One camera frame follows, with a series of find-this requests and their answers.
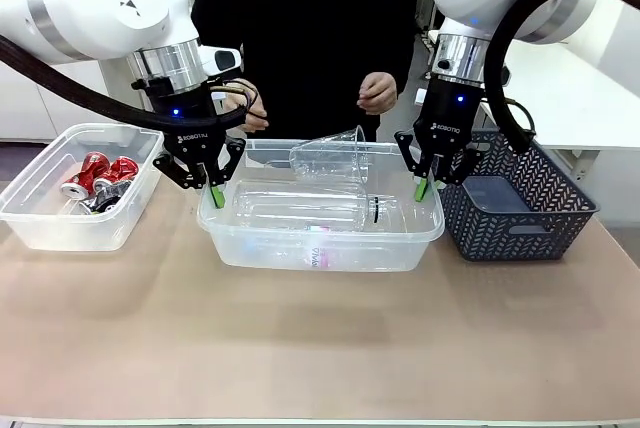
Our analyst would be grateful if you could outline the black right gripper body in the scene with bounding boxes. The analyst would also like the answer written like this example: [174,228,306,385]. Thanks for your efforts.
[413,75,487,165]

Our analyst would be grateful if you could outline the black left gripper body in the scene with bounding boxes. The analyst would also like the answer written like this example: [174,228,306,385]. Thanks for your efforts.
[132,75,225,173]

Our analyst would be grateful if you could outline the large clear plastic bin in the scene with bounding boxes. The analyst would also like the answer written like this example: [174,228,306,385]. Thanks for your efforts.
[196,138,447,273]

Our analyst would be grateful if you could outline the dark blue woven basket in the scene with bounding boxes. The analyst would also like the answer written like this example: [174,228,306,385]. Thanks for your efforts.
[438,129,601,263]

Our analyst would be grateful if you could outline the person right hand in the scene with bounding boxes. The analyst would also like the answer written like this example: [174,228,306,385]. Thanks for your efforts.
[222,78,269,132]

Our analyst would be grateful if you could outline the person left hand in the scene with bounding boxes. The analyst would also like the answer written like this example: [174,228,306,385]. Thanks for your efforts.
[356,71,399,115]

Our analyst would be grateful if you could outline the crushed red can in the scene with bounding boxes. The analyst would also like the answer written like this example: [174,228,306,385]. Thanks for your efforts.
[94,156,141,193]
[60,151,109,198]

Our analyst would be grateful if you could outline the crushed black silver can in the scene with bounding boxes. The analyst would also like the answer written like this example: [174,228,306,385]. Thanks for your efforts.
[78,181,132,215]

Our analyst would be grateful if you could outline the clear plastic cup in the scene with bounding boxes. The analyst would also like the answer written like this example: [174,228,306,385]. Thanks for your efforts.
[289,124,372,187]

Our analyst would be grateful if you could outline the clear plastic bottle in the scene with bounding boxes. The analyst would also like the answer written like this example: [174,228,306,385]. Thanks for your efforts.
[231,179,400,235]

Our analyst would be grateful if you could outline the small clear plastic bin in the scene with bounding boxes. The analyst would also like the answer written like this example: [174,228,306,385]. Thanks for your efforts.
[0,122,166,252]

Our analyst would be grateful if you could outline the white background cabinet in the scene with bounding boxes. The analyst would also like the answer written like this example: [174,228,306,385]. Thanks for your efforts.
[0,58,134,143]

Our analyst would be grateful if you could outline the white background table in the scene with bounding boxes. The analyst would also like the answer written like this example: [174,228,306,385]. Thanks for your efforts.
[492,36,640,153]

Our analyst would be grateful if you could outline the pink white label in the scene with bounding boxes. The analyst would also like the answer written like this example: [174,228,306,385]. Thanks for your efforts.
[303,243,332,270]

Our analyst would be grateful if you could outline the person torso black sweater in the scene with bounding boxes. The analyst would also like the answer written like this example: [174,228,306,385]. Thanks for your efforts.
[191,0,419,138]

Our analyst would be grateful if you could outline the coloured gripper wires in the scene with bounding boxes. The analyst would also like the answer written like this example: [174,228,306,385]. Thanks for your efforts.
[209,77,260,117]

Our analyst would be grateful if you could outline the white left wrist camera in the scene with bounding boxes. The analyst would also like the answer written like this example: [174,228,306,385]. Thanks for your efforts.
[199,45,244,77]

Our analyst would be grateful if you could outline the black right arm hose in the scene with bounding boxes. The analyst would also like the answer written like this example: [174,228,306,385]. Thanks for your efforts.
[483,0,640,153]

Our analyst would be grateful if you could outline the black braided left arm hose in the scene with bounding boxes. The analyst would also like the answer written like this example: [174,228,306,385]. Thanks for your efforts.
[0,35,247,130]

